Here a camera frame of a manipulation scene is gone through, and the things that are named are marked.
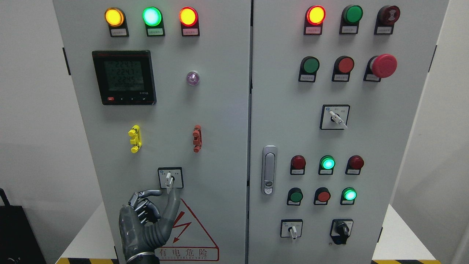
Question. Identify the red-ringed orange indicator light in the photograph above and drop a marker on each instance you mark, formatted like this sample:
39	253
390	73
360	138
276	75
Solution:
189	22

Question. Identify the white rotary switch upper right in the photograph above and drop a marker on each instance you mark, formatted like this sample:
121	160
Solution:
334	116

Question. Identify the dark red indicator left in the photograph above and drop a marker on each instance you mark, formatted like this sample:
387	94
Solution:
297	165

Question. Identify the red push button lower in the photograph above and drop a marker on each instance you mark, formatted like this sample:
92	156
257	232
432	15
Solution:
322	196

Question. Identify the silver door handle lock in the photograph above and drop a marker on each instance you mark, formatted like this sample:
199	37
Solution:
269	160

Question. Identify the silver black robot forearm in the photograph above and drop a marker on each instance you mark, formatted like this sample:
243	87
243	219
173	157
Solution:
144	258

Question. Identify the right grey cabinet door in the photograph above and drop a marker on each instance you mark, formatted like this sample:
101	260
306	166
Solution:
286	113

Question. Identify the green unlit indicator top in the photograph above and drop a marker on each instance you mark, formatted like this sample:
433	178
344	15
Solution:
350	18

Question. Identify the green push button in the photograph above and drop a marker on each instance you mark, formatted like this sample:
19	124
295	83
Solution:
308	69
295	196

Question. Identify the black knob selector switch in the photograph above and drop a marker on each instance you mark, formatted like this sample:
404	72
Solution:
340	230

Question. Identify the dark red indicator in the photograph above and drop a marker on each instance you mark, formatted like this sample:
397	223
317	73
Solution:
297	165
354	165

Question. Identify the dark red buzzer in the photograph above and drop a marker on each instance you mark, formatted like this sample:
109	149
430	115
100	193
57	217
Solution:
386	18

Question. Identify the white rotary switch lower right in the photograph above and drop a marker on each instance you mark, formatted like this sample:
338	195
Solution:
291	228

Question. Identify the grey cabinet door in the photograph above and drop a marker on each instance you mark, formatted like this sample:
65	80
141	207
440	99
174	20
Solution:
286	113
215	178

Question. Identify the red emergency stop mushroom button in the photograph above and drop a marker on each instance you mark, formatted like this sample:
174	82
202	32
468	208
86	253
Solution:
379	67

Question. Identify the green push button upper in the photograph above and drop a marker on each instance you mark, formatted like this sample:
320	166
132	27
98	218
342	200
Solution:
308	69

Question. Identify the white-handled rotary switch door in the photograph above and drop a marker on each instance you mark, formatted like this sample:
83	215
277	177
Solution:
170	178

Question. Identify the green push button lower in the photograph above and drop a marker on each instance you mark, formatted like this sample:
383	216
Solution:
295	196

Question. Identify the black digital power meter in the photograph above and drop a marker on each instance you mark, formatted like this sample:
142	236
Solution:
125	77

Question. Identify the dark red indicator right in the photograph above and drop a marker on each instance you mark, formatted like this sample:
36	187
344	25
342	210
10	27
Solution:
354	165

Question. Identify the green lit indicator middle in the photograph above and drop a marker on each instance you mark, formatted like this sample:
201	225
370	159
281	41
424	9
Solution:
326	165

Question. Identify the green lit indicator light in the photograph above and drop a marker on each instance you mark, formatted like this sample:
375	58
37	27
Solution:
154	22

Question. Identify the red push button upper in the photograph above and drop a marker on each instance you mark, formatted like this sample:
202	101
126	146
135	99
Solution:
342	67

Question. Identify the white rotary switch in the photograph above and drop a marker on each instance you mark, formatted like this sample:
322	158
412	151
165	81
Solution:
334	116
291	228

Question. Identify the yellow indicator light top left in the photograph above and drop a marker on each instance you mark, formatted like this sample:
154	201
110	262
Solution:
117	22

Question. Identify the left grey cabinet door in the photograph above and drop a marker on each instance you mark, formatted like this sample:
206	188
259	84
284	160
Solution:
215	178

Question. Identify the green lit button lower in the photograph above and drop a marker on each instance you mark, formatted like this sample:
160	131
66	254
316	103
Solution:
348	196

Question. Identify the red lit indicator right door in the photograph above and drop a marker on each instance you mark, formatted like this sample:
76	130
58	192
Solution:
314	18

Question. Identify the black bag at left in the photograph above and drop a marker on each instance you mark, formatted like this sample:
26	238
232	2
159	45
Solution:
18	244

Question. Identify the red push button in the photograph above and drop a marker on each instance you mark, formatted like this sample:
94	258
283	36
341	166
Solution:
342	67
322	196

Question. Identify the red electric hazard warning sticker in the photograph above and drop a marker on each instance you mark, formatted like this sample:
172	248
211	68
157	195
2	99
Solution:
189	240

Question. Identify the clear round lamp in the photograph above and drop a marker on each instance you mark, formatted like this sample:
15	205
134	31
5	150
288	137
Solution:
193	78

